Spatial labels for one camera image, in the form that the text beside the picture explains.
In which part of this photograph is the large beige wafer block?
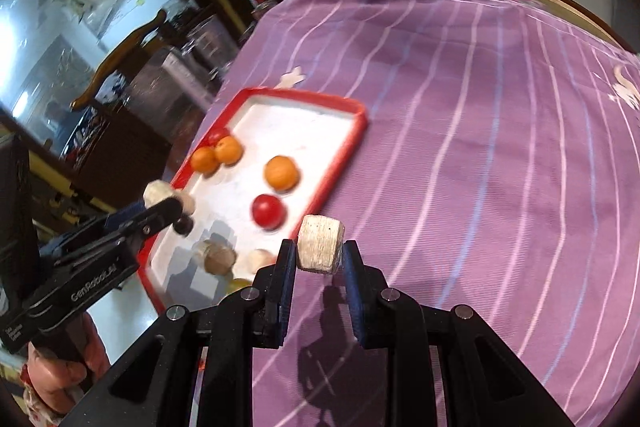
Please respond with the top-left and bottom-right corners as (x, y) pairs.
(297, 214), (347, 275)

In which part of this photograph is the clear plastic container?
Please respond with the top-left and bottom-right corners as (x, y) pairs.
(127, 47), (216, 112)

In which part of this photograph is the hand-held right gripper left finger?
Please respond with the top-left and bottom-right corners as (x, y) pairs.
(62, 239), (298, 427)

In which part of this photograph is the red rimmed white tray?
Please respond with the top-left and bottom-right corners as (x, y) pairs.
(137, 87), (368, 313)

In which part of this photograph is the orange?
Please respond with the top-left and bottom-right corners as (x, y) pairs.
(264, 155), (301, 192)
(215, 136), (245, 166)
(190, 147), (221, 175)

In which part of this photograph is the curved wooden chair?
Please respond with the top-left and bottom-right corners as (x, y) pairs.
(70, 9), (168, 110)

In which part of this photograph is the small peeled banana piece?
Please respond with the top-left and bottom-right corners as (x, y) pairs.
(240, 248), (276, 275)

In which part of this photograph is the person's left hand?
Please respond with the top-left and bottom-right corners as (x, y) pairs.
(20, 312), (112, 415)

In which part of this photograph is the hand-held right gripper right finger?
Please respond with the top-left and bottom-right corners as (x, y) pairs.
(341, 241), (576, 427)

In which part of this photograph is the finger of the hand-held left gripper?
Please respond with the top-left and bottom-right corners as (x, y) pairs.
(124, 196), (184, 249)
(104, 201), (149, 230)

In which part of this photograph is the brown capped mushroom piece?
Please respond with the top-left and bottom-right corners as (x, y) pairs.
(202, 243), (237, 275)

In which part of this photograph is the purple striped cloth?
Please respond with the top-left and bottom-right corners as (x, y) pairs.
(187, 0), (640, 427)

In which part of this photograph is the small beige wafer block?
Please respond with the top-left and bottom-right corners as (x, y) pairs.
(143, 179), (196, 215)

